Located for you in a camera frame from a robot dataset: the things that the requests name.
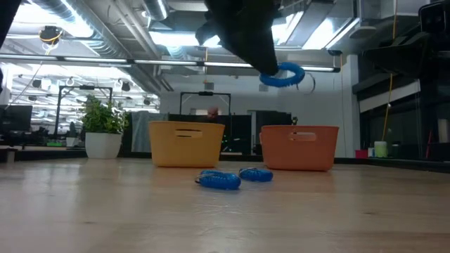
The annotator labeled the yellow hanging cable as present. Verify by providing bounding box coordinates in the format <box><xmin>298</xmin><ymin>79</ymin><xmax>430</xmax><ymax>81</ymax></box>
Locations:
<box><xmin>380</xmin><ymin>0</ymin><xmax>399</xmax><ymax>142</ymax></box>

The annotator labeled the black computer monitor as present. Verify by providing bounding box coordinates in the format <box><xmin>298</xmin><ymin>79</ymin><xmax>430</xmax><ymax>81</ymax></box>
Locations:
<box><xmin>0</xmin><ymin>105</ymin><xmax>34</xmax><ymax>134</ymax></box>

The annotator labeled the long ceiling light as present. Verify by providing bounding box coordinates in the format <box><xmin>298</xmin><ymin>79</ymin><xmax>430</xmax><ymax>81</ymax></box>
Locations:
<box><xmin>0</xmin><ymin>54</ymin><xmax>341</xmax><ymax>73</ymax></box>

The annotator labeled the yellow plastic bin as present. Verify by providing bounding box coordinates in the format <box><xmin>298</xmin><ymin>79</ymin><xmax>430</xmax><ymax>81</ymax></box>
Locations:
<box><xmin>148</xmin><ymin>120</ymin><xmax>226</xmax><ymax>169</ymax></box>

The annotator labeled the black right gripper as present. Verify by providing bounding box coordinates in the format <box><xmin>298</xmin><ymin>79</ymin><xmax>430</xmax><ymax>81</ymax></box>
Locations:
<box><xmin>364</xmin><ymin>32</ymin><xmax>450</xmax><ymax>80</ymax></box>

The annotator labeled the yellow cord reel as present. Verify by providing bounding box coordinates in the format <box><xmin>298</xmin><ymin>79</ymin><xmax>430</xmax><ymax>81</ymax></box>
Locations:
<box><xmin>38</xmin><ymin>25</ymin><xmax>65</xmax><ymax>46</ymax></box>

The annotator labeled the black aluminium table frame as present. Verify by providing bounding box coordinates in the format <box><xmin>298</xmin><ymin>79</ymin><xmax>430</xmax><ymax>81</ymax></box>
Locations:
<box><xmin>0</xmin><ymin>146</ymin><xmax>450</xmax><ymax>174</ymax></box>

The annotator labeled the white plant pot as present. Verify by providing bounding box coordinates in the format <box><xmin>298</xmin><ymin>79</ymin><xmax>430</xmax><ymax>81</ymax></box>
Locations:
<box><xmin>84</xmin><ymin>132</ymin><xmax>123</xmax><ymax>160</ymax></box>

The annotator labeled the black stand frame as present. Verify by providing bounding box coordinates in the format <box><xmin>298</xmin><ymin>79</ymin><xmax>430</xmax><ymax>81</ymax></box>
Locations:
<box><xmin>179</xmin><ymin>91</ymin><xmax>232</xmax><ymax>117</ymax></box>

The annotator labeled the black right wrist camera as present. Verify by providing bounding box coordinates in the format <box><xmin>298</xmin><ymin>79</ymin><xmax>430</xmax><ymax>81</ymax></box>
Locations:
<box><xmin>418</xmin><ymin>1</ymin><xmax>450</xmax><ymax>35</ymax></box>

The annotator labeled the blue spring keychain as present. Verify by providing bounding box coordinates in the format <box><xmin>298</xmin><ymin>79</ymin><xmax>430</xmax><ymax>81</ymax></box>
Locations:
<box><xmin>259</xmin><ymin>61</ymin><xmax>316</xmax><ymax>96</ymax></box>
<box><xmin>194</xmin><ymin>169</ymin><xmax>243</xmax><ymax>191</ymax></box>
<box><xmin>238</xmin><ymin>167</ymin><xmax>274</xmax><ymax>183</ymax></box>

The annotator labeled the black partition panel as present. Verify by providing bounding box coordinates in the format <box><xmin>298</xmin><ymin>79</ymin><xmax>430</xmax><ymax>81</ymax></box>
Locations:
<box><xmin>167</xmin><ymin>110</ymin><xmax>293</xmax><ymax>155</ymax></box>

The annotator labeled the green leafy plant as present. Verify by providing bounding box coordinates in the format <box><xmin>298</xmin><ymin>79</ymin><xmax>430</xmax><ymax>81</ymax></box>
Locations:
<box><xmin>81</xmin><ymin>94</ymin><xmax>129</xmax><ymax>135</ymax></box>

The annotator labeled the orange plastic bin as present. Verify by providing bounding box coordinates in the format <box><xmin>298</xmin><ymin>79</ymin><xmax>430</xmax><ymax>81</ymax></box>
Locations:
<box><xmin>259</xmin><ymin>124</ymin><xmax>340</xmax><ymax>172</ymax></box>

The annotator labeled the grey cloth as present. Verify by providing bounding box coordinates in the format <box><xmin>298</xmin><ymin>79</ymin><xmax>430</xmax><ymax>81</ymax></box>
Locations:
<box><xmin>131</xmin><ymin>110</ymin><xmax>169</xmax><ymax>153</ymax></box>

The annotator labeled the green cup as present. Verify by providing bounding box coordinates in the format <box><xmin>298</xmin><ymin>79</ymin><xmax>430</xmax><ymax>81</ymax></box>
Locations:
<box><xmin>373</xmin><ymin>141</ymin><xmax>389</xmax><ymax>159</ymax></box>

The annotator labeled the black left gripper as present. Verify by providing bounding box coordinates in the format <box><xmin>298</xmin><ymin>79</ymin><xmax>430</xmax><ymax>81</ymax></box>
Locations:
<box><xmin>195</xmin><ymin>0</ymin><xmax>282</xmax><ymax>77</ymax></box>

